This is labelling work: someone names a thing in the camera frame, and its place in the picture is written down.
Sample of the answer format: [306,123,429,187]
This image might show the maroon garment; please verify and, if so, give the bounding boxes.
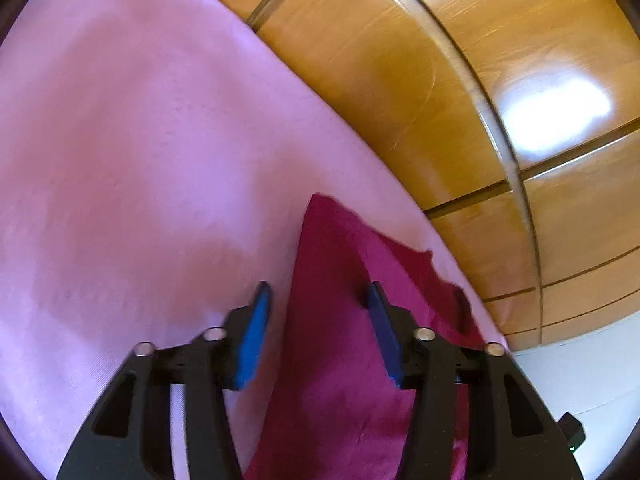
[242,192,506,480]

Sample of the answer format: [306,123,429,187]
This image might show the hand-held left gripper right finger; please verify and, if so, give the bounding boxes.
[366,281,583,480]

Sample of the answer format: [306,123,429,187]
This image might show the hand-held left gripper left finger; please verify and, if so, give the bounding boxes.
[56,281,273,480]

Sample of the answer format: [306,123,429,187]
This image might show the wooden wardrobe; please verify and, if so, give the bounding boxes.
[170,0,640,351]

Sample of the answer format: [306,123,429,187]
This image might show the pink blanket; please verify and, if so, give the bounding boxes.
[0,0,511,480]

